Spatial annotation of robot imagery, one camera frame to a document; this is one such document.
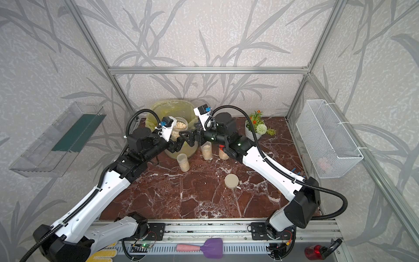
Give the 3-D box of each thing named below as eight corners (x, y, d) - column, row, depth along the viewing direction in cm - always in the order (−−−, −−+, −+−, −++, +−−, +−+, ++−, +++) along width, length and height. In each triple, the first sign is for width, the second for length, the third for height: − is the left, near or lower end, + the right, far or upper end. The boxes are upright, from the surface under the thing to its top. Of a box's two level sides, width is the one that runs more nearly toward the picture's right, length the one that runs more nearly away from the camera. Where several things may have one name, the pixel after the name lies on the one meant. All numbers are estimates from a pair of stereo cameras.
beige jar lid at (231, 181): (224, 188, 89) (224, 186, 87) (224, 175, 94) (224, 173, 92) (238, 188, 89) (239, 186, 87) (237, 175, 94) (238, 173, 92)
